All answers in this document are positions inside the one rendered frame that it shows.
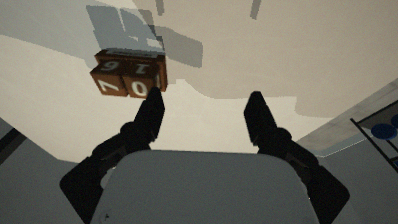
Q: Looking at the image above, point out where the brown wooden cube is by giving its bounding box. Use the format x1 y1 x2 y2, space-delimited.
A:
90 60 131 97
122 62 162 99

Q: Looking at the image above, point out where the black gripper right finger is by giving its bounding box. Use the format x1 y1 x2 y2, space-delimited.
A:
243 91 350 224

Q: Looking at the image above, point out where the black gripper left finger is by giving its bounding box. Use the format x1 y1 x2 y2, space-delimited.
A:
59 87 165 224

